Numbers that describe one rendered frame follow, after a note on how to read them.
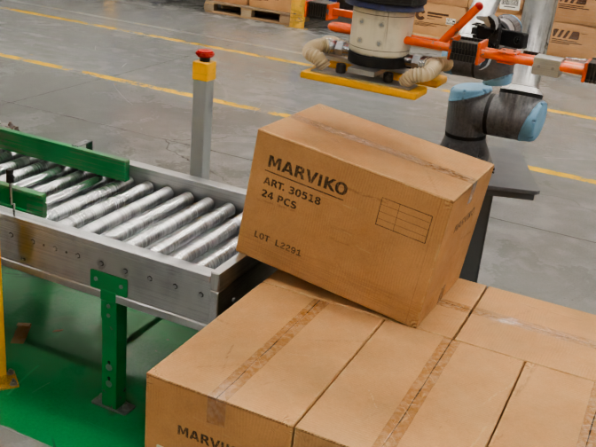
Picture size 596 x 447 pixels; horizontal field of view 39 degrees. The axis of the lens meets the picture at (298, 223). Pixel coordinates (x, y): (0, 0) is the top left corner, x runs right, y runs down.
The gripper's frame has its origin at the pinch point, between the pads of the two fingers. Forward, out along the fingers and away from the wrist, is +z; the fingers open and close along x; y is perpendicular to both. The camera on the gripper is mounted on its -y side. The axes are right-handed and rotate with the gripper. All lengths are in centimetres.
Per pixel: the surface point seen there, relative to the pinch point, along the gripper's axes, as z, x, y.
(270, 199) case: 33, -49, 47
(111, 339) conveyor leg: 49, -103, 92
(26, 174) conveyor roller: 5, -76, 165
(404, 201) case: 34, -39, 7
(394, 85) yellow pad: 26.2, -10.5, 16.7
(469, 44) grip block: 18.6, 2.1, 0.2
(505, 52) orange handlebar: 16.8, 1.3, -9.2
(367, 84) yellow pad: 28.1, -11.2, 23.5
